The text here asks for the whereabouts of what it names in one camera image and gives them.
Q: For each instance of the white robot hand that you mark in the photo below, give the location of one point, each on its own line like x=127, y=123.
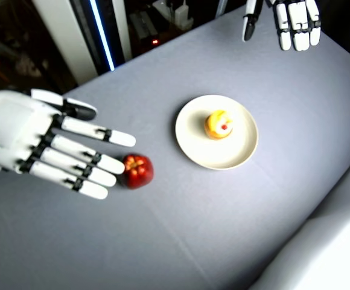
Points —
x=298, y=15
x=15, y=121

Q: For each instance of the red toy apple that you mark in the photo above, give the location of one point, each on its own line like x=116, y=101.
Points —
x=138, y=173

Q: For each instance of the yellow toy cupcake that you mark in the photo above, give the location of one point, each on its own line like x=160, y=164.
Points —
x=218, y=125

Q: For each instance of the cream round plate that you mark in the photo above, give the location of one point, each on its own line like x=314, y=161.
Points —
x=193, y=145

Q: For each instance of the white column panel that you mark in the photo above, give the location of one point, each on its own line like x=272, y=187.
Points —
x=63, y=39

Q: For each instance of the white power adapter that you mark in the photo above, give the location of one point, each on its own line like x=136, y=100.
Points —
x=183, y=16

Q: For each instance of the blue light strip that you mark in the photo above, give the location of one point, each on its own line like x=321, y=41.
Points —
x=102, y=36

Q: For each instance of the black device with red light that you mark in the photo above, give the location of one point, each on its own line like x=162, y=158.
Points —
x=146, y=30

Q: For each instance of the grey table cloth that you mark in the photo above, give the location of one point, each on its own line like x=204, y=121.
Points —
x=193, y=217

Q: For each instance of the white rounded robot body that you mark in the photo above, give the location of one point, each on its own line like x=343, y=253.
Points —
x=329, y=241

